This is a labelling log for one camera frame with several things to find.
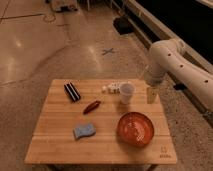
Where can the red-brown elongated utensil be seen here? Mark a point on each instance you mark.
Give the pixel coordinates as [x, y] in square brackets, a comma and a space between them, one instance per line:
[91, 107]

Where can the black floor mat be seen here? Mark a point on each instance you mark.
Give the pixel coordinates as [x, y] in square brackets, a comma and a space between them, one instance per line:
[122, 25]

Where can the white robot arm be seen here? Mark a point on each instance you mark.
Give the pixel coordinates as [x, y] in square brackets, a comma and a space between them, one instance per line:
[167, 56]

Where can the grey equipment on floor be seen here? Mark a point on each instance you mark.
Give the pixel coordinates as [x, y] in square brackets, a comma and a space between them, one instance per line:
[62, 5]

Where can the black striped box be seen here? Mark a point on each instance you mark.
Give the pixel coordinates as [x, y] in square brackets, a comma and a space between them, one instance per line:
[72, 91]

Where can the red ribbed bowl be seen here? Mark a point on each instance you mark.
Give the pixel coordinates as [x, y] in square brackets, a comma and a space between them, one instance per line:
[135, 129]

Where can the blue sponge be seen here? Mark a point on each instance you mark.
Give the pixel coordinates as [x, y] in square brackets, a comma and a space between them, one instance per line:
[86, 130]

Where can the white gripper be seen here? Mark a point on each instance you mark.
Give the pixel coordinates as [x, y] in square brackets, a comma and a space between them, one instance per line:
[153, 77]

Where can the white ceramic cup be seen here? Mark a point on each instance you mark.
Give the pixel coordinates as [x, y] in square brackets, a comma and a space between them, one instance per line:
[126, 92]

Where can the white ledge rail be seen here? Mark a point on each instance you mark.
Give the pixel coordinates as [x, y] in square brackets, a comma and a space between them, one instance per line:
[189, 20]

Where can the wooden table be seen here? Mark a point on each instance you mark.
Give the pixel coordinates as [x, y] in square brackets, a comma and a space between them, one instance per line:
[53, 141]

